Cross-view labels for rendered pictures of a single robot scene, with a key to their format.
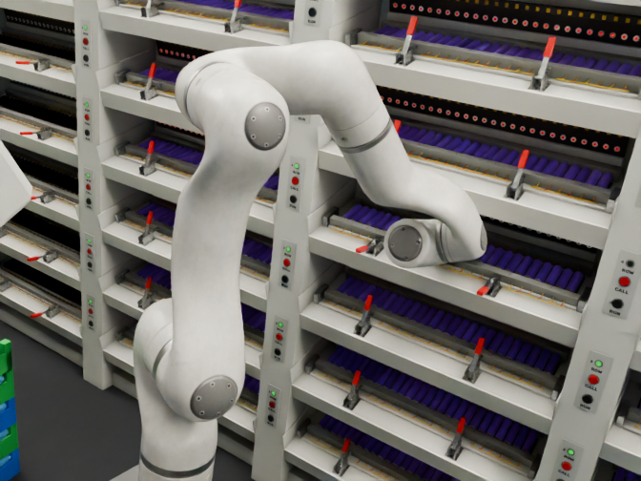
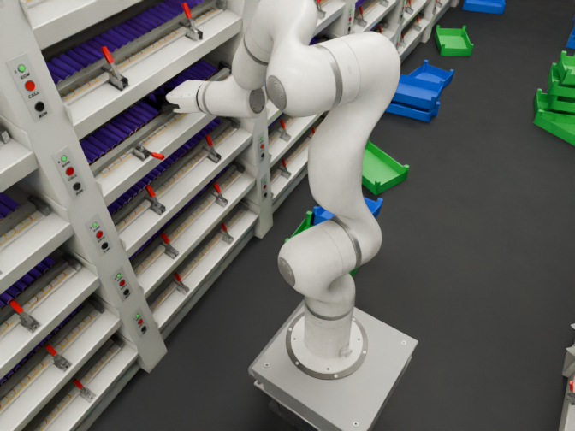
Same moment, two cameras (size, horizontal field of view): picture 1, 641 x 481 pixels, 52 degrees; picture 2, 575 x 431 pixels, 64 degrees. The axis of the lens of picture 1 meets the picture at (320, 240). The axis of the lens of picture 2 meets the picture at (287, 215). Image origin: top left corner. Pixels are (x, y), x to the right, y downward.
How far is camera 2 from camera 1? 125 cm
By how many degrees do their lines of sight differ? 74
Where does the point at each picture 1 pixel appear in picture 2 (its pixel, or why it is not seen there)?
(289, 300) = (115, 253)
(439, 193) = not seen: hidden behind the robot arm
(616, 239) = (246, 20)
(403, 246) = (258, 103)
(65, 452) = not seen: outside the picture
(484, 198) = (191, 52)
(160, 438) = (352, 290)
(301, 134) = (50, 127)
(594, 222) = (234, 19)
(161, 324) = (333, 249)
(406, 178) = not seen: hidden behind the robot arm
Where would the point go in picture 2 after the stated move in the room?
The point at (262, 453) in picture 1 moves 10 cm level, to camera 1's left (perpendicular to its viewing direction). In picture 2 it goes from (148, 351) to (141, 380)
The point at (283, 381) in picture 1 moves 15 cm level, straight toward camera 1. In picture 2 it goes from (139, 300) to (189, 298)
